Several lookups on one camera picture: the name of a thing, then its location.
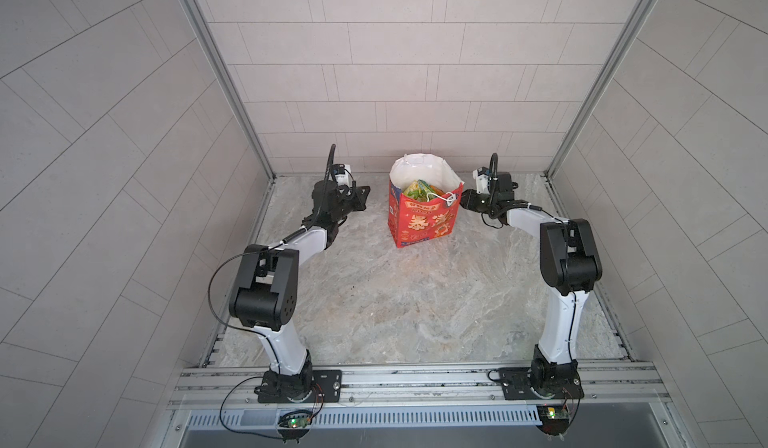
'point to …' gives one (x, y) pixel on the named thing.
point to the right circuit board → (554, 419)
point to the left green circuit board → (294, 425)
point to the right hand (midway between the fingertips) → (457, 195)
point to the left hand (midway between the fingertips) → (375, 182)
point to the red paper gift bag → (412, 220)
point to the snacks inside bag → (422, 191)
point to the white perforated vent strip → (457, 415)
